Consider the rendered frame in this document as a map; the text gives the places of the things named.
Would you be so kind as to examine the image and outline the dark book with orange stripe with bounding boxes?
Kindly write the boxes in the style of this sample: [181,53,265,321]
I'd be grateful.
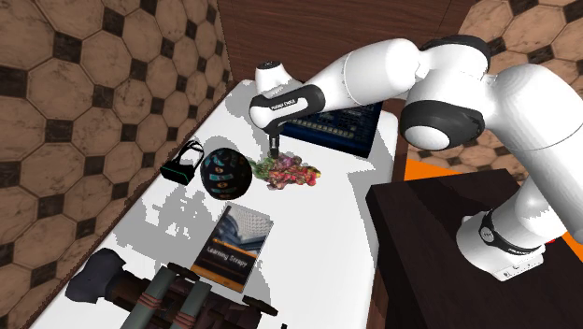
[190,204,276,293]

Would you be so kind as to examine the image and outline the dark toy machine grey cylinders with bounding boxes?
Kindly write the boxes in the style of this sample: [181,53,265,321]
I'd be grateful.
[64,247,289,329]

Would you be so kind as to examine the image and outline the colourful fruit and flower bunch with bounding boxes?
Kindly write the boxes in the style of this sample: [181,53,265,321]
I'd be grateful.
[249,152,322,192]

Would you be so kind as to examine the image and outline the dark robot stand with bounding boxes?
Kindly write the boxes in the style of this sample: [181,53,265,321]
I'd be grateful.
[365,168,583,329]

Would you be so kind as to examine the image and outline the black headset with teal trim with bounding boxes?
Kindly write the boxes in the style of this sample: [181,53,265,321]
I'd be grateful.
[159,139,206,186]

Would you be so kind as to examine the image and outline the dark blue keyboard device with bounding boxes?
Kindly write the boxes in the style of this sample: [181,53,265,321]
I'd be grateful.
[277,101,384,160]

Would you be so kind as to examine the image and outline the dark patterned ball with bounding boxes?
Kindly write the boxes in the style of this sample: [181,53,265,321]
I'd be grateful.
[199,147,253,201]

